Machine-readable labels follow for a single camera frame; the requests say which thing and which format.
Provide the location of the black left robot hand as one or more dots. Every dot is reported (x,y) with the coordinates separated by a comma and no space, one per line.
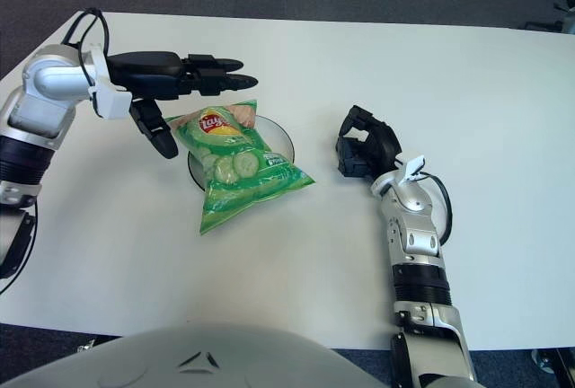
(148,73)

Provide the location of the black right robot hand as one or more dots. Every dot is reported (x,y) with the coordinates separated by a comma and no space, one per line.
(382,145)

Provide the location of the green chips snack bag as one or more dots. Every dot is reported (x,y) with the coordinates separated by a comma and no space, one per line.
(233,172)

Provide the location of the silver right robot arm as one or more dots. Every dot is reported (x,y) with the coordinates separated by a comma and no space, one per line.
(418,240)

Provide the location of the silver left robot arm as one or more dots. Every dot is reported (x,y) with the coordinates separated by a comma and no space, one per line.
(49,78)

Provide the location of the white plate black rim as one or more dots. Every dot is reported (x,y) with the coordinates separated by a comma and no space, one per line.
(274,136)

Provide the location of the grey office chair base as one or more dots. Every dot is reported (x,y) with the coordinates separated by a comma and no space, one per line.
(568,24)

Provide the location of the grey chair caster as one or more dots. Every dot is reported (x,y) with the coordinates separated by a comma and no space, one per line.
(543,361)

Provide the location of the grey robot torso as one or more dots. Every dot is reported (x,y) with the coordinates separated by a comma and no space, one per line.
(135,361)

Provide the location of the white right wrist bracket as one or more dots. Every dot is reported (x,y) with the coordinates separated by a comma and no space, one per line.
(411,169)

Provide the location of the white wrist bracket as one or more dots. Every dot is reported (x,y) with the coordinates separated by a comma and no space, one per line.
(411,169)
(112,105)

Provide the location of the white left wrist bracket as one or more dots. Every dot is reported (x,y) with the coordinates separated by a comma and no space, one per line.
(112,105)

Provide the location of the metal table leg bracket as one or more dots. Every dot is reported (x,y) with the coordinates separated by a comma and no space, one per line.
(86,346)

